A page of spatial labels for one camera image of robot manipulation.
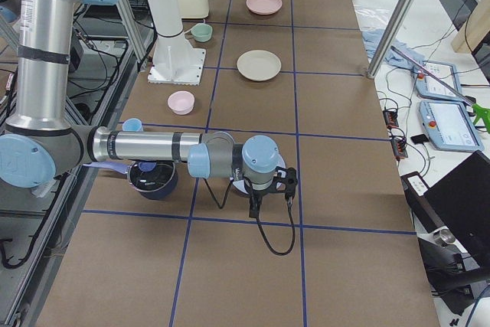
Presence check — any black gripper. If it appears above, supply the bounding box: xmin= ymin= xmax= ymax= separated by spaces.
xmin=244 ymin=177 xmax=263 ymax=218

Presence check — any beige plate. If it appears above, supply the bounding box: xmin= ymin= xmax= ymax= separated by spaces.
xmin=237 ymin=50 xmax=282 ymax=82

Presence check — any pink plate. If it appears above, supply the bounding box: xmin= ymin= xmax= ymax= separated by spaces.
xmin=246 ymin=0 xmax=283 ymax=15

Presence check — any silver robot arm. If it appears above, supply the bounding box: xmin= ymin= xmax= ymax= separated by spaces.
xmin=1 ymin=0 xmax=280 ymax=217

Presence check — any dark blue pot with lid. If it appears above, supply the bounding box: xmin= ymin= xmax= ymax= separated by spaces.
xmin=85 ymin=161 xmax=178 ymax=201

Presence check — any pink bowl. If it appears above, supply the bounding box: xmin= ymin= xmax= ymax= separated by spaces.
xmin=167 ymin=90 xmax=195 ymax=115

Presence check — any light blue cup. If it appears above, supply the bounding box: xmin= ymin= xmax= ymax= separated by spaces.
xmin=122 ymin=118 xmax=144 ymax=132

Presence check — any green cup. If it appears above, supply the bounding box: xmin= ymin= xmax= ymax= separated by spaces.
xmin=187 ymin=23 xmax=213 ymax=43

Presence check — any light blue cloth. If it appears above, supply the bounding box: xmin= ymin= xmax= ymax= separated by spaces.
xmin=361 ymin=28 xmax=425 ymax=71

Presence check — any black laptop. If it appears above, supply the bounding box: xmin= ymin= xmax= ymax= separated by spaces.
xmin=401 ymin=151 xmax=489 ymax=263

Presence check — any lower teach pendant tablet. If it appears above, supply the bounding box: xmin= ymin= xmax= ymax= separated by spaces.
xmin=419 ymin=100 xmax=485 ymax=152

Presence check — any teach pendant tablet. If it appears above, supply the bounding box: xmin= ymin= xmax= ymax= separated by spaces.
xmin=419 ymin=100 xmax=485 ymax=152
xmin=410 ymin=60 xmax=469 ymax=100

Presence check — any upper teach pendant tablet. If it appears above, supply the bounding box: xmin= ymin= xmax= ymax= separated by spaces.
xmin=410 ymin=60 xmax=469 ymax=100

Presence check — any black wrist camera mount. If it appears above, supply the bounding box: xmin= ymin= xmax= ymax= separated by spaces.
xmin=267 ymin=166 xmax=298 ymax=206

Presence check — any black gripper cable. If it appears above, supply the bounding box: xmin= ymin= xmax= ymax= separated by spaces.
xmin=201 ymin=177 xmax=296 ymax=256

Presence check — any green handled grabber stick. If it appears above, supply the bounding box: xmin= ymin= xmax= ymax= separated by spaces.
xmin=390 ymin=46 xmax=490 ymax=132

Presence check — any aluminium frame post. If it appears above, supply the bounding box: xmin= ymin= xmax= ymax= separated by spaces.
xmin=366 ymin=0 xmax=414 ymax=79

